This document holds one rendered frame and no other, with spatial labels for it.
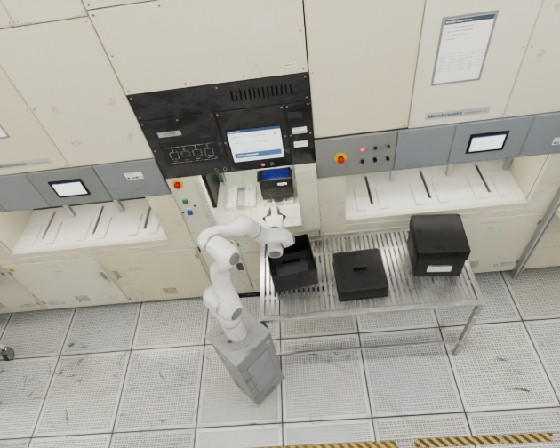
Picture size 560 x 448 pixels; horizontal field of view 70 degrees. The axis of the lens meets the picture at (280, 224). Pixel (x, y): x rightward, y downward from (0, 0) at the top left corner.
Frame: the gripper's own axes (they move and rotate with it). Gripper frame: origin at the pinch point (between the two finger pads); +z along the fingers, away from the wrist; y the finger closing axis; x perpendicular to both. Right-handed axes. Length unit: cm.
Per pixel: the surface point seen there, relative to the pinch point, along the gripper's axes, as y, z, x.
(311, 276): 17.9, -26.6, -32.2
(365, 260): 52, -19, -33
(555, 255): 200, 13, -96
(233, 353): -30, -66, -43
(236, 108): -10, 14, 62
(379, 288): 56, -39, -33
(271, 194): -3.9, 34.0, -20.0
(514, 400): 141, -81, -119
